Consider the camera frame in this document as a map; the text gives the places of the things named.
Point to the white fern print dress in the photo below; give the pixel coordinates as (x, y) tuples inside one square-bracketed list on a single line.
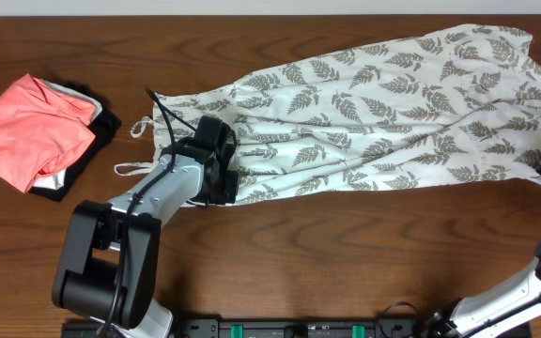
[(454, 106)]

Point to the pink garment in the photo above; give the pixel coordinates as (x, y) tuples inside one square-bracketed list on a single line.
[(44, 129)]

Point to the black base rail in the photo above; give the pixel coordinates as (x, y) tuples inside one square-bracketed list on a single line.
[(383, 326)]

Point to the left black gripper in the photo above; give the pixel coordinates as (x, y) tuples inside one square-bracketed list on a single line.
[(229, 194)]

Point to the black garment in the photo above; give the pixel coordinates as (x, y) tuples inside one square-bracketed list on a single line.
[(104, 126)]

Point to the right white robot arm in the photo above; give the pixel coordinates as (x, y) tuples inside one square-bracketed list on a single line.
[(503, 307)]

